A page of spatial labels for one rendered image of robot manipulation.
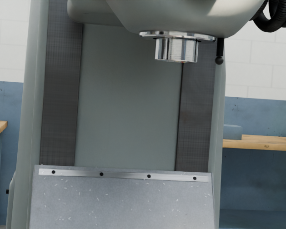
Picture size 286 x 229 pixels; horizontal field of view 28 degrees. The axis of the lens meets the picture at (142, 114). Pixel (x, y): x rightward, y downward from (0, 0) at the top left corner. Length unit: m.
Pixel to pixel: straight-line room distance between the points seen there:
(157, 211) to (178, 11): 0.51
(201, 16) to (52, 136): 0.50
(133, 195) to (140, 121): 0.13
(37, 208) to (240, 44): 4.23
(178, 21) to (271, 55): 4.63
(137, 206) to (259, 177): 4.24
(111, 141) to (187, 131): 0.14
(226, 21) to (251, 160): 4.60
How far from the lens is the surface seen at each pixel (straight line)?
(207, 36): 0.61
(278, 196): 5.30
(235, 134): 4.41
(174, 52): 0.62
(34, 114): 1.00
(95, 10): 0.74
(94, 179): 1.00
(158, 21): 0.57
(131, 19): 0.59
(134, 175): 1.01
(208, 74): 1.03
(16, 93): 4.83
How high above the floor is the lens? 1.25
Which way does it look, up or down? 3 degrees down
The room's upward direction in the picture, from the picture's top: 4 degrees clockwise
